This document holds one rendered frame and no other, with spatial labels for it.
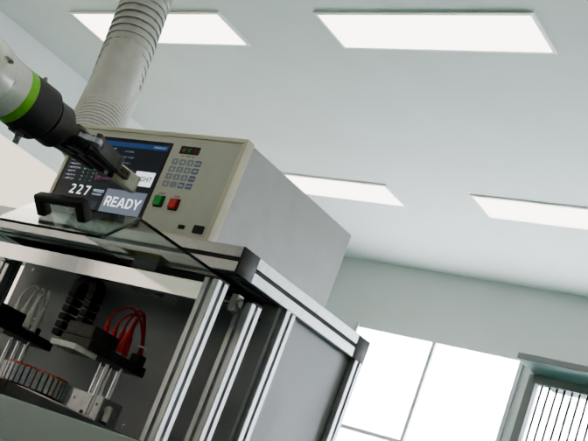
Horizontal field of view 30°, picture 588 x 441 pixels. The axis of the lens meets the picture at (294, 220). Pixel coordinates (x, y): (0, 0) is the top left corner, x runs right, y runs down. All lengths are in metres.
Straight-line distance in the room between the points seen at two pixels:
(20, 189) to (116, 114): 4.49
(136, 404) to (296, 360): 0.29
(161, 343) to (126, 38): 1.68
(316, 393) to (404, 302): 7.24
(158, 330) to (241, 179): 0.32
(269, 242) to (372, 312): 7.37
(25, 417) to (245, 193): 0.70
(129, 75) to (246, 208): 1.55
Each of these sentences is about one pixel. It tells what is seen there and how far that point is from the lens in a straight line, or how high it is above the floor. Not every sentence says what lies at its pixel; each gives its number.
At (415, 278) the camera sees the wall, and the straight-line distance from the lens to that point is 9.28.
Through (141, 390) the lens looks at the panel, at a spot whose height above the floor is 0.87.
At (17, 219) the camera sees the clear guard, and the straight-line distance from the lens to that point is 1.74.
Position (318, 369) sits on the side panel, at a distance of 2.00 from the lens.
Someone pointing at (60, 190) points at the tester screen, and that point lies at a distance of 2.16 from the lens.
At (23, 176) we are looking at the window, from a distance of 7.77.
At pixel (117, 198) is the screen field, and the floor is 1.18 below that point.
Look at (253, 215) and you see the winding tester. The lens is 1.94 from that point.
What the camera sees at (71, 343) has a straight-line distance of 1.80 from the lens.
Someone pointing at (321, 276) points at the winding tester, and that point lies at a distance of 2.13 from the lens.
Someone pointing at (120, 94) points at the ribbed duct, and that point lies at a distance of 3.37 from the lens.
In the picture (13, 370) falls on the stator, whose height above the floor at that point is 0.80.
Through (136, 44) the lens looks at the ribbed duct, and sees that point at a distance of 3.51.
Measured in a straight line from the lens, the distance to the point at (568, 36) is 5.26.
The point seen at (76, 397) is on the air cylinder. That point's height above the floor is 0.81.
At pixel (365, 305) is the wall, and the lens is 9.40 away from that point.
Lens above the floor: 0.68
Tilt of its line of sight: 16 degrees up
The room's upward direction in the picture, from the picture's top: 21 degrees clockwise
